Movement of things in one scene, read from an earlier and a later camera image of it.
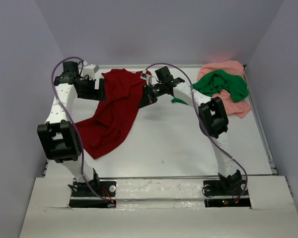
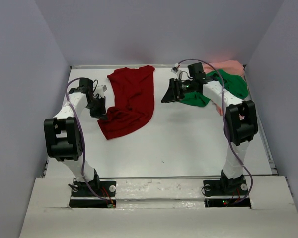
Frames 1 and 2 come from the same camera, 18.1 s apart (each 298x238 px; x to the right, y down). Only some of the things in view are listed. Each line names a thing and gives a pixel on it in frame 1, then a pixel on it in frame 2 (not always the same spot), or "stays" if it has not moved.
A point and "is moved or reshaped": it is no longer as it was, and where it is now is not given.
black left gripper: (99, 94) → (101, 114)
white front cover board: (160, 208) stays
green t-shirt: (220, 81) stays
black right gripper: (147, 96) → (174, 93)
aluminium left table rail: (45, 168) stays
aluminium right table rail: (272, 167) stays
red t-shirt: (112, 121) is moved or reshaped
